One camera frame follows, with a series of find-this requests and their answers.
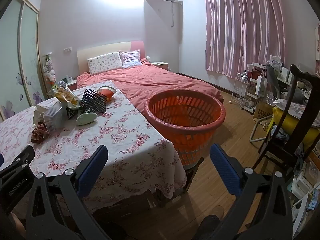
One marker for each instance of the white paper bag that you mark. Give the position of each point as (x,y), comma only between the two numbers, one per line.
(261,86)

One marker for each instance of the pink curtain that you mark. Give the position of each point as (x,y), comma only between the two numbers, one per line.
(242,27)

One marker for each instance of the striped purple pillow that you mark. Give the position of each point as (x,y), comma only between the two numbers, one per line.
(130,58)

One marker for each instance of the yellow cushion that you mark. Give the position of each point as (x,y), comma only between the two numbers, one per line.
(282,116)

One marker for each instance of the white top nightstand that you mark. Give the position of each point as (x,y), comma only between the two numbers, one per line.
(161,65)

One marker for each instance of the hanging plush toys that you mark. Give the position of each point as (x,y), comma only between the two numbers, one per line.
(50,70)

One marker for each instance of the orange plastic laundry basket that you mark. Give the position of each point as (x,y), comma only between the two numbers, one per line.
(200,140)

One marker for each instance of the blue tissue pack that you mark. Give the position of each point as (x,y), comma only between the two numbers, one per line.
(53,120)

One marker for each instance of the bed with red duvet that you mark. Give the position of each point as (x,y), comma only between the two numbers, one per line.
(155,82)

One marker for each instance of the grey office chair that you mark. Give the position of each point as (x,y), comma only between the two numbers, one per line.
(273,80)

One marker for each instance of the brown patterned cloth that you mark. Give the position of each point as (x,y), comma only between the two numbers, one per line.
(38,133)

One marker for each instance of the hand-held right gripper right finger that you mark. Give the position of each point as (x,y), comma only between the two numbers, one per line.
(225,170)

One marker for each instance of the white wall socket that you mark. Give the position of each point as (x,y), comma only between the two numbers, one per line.
(67,49)

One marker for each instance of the floral tablecloth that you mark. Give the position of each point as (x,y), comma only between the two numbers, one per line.
(112,135)

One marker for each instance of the dark wooden chair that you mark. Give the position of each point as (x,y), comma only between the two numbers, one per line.
(297,105)

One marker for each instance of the floral pillow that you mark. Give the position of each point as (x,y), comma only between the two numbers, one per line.
(105,62)

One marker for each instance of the orange patterned garment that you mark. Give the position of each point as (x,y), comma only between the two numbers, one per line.
(63,95)

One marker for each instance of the red white paper cup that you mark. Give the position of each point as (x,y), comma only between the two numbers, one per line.
(108,93)

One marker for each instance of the brown paper bag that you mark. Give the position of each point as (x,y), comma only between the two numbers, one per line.
(261,112)

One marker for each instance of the beige pink headboard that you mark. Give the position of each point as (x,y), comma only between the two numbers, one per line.
(105,50)

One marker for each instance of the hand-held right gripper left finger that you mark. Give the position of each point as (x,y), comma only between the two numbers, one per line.
(92,167)

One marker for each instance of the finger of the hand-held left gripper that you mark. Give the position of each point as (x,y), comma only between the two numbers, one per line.
(21,156)

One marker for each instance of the black polka-dot bag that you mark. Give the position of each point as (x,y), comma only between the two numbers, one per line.
(92,102)

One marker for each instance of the dark green cup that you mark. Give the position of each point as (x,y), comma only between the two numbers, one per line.
(71,112)

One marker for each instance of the glass sliding wardrobe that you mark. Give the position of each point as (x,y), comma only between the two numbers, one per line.
(22,62)

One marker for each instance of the white shelf cart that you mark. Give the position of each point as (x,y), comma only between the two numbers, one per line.
(253,97)

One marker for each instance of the white cloth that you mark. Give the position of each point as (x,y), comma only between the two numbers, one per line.
(38,112)

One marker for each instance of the red nightstand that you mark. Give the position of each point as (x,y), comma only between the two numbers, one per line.
(71,84)

